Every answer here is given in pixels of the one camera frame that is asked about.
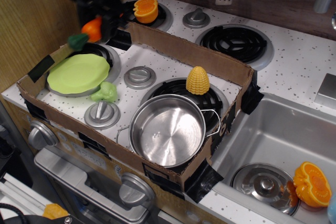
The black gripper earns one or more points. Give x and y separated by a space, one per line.
111 12

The orange toy carrot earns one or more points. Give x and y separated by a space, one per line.
90 32

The light green plate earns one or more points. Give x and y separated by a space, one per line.
78 74

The front left burner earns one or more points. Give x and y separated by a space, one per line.
109 54

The burner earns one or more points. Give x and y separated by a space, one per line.
109 54
246 44
213 99
163 21

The orange toy pepper half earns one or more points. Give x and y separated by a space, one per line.
146 11

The back left burner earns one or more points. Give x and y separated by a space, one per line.
163 21

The silver stove knob upper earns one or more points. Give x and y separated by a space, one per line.
140 77

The silver stove knob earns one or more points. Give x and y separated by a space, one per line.
196 19
102 115
140 77

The green toy broccoli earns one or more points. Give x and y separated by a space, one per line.
107 92

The silver stove knob lower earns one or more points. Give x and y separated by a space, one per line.
102 115

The silver back stove knob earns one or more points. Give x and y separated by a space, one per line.
196 19

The yellow toy corn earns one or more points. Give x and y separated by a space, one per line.
197 81

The silver oven knob left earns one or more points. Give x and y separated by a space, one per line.
41 136

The silver oven knob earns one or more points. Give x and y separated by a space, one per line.
134 191
41 136

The steel pot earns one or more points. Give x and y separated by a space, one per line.
168 130

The front right burner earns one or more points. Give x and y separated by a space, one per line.
213 99

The back right burner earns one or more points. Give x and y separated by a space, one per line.
246 44

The silver oven knob right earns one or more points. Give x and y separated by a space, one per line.
134 191

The cardboard fence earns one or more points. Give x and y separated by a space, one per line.
194 178

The orange toy bottom left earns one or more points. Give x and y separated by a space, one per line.
54 211

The metal sink basin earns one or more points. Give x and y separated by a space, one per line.
280 133

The steel pot lid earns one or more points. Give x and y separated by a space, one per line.
268 184

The silver faucet base block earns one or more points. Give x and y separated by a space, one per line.
326 93

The orange toy pepper in sink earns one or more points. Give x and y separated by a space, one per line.
311 185

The oven door handle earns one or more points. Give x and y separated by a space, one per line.
94 195

